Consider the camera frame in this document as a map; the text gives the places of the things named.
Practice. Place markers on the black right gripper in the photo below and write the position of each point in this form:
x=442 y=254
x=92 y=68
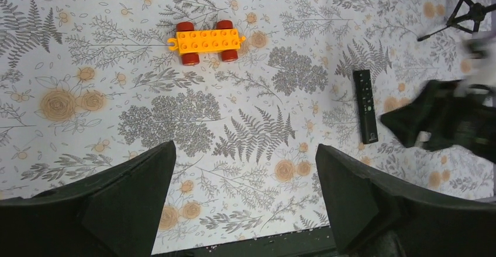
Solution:
x=446 y=114

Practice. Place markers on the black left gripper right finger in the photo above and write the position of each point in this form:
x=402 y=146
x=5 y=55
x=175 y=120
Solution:
x=373 y=213

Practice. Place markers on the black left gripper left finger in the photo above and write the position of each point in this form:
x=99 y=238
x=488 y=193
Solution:
x=115 y=212

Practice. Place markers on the black remote control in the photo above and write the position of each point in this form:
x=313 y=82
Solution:
x=365 y=106

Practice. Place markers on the floral patterned table mat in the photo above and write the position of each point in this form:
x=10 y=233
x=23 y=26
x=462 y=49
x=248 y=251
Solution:
x=89 y=84

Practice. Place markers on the yellow red toy car block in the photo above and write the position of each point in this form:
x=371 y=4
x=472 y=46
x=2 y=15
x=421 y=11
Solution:
x=189 y=43

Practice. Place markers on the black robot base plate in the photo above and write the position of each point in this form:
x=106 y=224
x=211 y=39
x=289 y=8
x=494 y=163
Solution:
x=311 y=242

